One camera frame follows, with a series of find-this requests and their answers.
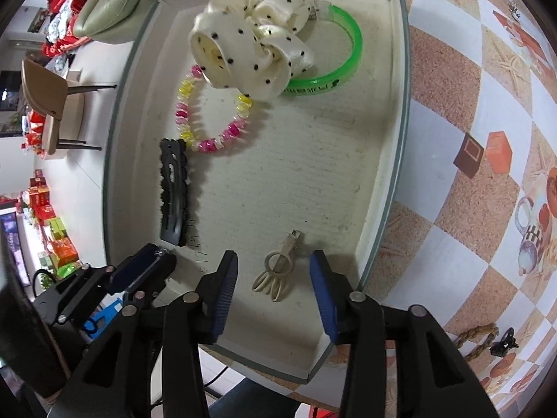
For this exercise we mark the cream polka dot scrunchie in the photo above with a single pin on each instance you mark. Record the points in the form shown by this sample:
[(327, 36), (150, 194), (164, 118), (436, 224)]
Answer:
[(243, 39)]

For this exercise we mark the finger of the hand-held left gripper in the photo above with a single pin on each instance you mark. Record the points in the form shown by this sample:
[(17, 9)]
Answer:
[(130, 270), (161, 270)]

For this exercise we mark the pale green leather sofa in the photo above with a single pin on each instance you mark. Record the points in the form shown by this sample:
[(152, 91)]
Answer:
[(113, 13)]

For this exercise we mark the checkered printed tablecloth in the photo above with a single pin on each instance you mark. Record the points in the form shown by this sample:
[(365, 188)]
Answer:
[(457, 96)]

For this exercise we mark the person's blue jeans leg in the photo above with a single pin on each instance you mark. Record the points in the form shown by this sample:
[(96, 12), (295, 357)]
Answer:
[(248, 400)]

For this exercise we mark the stack of red gift boxes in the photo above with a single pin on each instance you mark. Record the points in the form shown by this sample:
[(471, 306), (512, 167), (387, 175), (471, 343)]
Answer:
[(43, 213)]

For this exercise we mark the beige claw hair clip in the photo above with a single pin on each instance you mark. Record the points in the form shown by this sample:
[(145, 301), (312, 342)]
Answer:
[(289, 241)]

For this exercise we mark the beige chair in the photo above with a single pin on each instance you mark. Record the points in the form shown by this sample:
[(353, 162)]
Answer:
[(43, 91)]

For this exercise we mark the television screen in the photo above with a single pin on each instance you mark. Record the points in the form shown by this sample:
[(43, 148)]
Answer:
[(11, 239)]

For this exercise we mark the green translucent bangle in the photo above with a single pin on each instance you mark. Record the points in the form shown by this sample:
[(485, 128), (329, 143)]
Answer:
[(354, 52)]

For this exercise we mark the small silver clip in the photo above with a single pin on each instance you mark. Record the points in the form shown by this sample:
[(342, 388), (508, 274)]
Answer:
[(515, 9)]

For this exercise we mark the small black clip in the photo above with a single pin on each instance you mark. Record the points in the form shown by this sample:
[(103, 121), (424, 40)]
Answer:
[(504, 342)]

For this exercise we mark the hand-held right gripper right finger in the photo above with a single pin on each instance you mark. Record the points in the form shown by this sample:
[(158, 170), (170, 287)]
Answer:
[(324, 300)]

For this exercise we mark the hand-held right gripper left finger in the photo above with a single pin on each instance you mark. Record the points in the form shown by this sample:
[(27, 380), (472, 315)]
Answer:
[(224, 296)]

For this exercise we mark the grey white shallow tray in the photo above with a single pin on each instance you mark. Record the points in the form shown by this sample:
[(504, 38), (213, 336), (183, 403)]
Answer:
[(283, 161)]

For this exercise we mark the black scalloped hair clip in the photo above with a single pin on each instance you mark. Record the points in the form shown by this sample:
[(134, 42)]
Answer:
[(174, 196)]

